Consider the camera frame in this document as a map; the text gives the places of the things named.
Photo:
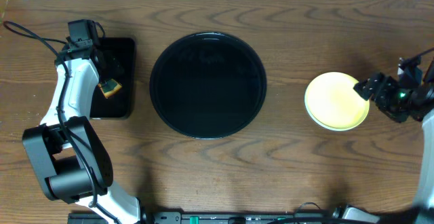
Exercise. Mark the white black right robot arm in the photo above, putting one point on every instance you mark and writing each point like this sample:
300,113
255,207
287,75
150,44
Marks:
420,108

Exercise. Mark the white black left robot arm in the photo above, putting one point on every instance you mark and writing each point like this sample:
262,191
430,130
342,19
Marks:
95,78

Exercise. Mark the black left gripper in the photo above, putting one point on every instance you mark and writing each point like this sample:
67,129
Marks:
112,68

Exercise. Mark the black rectangular tray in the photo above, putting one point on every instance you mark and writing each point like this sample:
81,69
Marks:
119,54

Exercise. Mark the yellow plate with sauce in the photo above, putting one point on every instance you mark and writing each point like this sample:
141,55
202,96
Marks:
331,102

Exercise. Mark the yellow green scrub sponge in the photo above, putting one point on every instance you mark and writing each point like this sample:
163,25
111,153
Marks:
109,87

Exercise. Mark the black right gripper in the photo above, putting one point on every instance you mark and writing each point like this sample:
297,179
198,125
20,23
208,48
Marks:
387,83

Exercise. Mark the round black tray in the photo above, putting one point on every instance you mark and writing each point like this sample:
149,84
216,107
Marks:
208,85

